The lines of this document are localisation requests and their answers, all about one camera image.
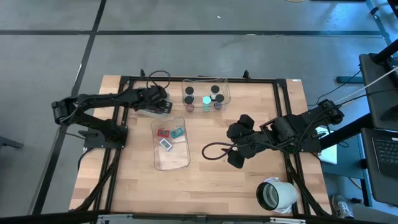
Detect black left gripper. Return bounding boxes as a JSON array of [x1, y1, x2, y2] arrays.
[[141, 84, 174, 115]]

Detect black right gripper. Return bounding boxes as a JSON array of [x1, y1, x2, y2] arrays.
[[221, 114, 266, 169]]

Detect black-capped jar red contents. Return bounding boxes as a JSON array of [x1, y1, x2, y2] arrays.
[[183, 95, 196, 113]]

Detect teal digital thermometer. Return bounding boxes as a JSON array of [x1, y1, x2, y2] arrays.
[[170, 127, 185, 139]]

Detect white digital thermometer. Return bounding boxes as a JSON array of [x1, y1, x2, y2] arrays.
[[159, 138, 174, 152]]

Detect black-capped jar purple contents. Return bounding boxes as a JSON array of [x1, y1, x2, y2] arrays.
[[214, 93, 225, 111]]

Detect clear plastic tray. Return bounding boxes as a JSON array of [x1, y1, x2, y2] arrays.
[[150, 116, 192, 171], [181, 77, 233, 109]]

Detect grey plastic bin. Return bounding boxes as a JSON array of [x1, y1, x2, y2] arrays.
[[132, 88, 174, 119]]

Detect white cylinder black rim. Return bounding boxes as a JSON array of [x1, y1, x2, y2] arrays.
[[256, 179, 299, 214]]

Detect white paper sheet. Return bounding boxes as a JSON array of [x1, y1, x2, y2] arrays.
[[317, 127, 338, 165]]

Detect black diagonal stand pole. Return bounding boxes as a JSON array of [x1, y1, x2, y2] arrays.
[[320, 111, 374, 151]]

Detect blue-grey cart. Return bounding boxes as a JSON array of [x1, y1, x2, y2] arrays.
[[322, 127, 374, 208]]

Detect person's shoe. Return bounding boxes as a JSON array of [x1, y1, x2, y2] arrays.
[[331, 194, 355, 220]]

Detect dark floor bar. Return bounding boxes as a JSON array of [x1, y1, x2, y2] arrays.
[[336, 76, 364, 84]]

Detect dark grey flat panel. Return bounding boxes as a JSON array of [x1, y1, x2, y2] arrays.
[[359, 52, 398, 131]]

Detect dark grey laptop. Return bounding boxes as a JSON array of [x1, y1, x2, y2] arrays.
[[360, 127, 398, 206]]

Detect grey furniture leg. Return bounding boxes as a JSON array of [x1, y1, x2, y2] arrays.
[[0, 136, 24, 150]]

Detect black horizontal beam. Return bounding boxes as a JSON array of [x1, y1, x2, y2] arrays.
[[0, 210, 398, 224]]

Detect short black pole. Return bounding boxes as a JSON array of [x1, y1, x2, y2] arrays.
[[371, 40, 398, 65]]

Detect blue-grey metal rack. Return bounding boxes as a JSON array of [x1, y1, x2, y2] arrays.
[[366, 0, 398, 44]]

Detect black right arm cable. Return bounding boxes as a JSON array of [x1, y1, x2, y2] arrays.
[[201, 142, 240, 161]]

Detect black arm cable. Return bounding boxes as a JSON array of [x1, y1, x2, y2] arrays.
[[146, 70, 171, 91], [201, 142, 240, 161]]

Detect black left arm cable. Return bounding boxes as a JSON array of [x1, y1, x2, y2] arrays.
[[146, 70, 171, 91]]

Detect black aluminium table frame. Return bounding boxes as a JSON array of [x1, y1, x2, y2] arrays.
[[70, 68, 332, 217]]

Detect thin black cable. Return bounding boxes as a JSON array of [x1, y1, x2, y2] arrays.
[[307, 70, 363, 106]]

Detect grey metal bracket plate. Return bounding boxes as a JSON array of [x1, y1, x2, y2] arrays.
[[96, 213, 307, 224]]

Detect white cable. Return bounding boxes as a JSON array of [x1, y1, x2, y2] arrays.
[[335, 67, 398, 105]]

